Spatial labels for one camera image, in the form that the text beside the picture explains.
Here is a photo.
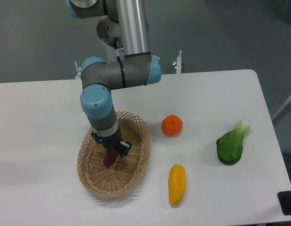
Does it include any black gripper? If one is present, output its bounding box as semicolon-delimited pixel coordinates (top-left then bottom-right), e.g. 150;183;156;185
91;128;132;158

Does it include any purple sweet potato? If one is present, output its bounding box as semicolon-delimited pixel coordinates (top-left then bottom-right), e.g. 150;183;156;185
103;148;119;168

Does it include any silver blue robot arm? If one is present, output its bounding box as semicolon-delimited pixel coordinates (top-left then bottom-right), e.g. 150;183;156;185
66;0;162;157

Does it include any woven wicker basket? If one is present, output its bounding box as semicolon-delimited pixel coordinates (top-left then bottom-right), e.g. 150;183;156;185
77;111;151;198

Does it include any orange tangerine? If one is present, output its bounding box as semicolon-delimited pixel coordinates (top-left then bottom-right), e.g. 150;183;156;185
161;114;183;137

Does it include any green bok choy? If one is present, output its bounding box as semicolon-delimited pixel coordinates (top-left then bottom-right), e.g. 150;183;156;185
216;119;251;166

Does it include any black device at table edge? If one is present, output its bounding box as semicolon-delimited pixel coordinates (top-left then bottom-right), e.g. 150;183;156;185
277;191;291;216

